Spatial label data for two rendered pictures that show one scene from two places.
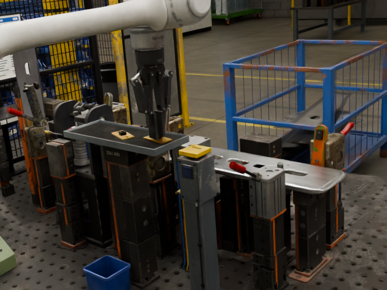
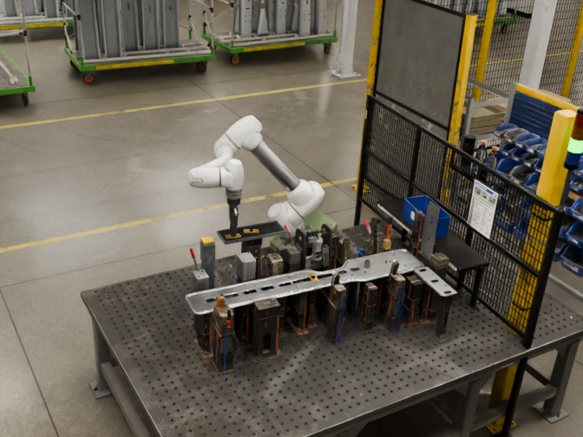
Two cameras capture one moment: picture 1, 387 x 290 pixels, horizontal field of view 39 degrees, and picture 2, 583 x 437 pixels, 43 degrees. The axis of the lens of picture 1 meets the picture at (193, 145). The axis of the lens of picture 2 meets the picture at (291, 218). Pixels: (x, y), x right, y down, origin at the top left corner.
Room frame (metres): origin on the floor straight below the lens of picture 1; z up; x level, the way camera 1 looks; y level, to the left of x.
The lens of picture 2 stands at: (3.07, -3.08, 3.17)
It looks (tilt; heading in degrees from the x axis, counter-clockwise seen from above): 28 degrees down; 112
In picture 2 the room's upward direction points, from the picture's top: 3 degrees clockwise
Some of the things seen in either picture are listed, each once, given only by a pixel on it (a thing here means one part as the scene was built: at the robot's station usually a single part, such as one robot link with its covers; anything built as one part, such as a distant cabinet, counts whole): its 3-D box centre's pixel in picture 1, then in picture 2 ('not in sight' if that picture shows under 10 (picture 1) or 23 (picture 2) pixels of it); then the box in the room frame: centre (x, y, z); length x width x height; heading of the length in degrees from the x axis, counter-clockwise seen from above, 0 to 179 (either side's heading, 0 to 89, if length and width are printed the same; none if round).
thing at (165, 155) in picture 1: (158, 197); (273, 286); (1.67, 0.13, 0.89); 0.13 x 0.11 x 0.38; 139
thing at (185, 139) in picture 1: (123, 136); (252, 231); (1.49, 0.19, 1.16); 0.37 x 0.14 x 0.02; 49
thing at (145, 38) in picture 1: (148, 37); (233, 192); (1.42, 0.09, 1.43); 0.09 x 0.09 x 0.06
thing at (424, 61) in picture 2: not in sight; (409, 114); (1.63, 3.03, 1.00); 1.34 x 0.14 x 2.00; 144
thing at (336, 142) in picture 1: (326, 190); (224, 339); (1.65, -0.42, 0.88); 0.15 x 0.11 x 0.36; 139
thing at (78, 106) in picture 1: (92, 172); (311, 264); (1.80, 0.36, 0.94); 0.18 x 0.13 x 0.49; 49
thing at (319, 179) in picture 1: (158, 145); (310, 280); (1.89, 0.13, 1.00); 1.38 x 0.22 x 0.02; 49
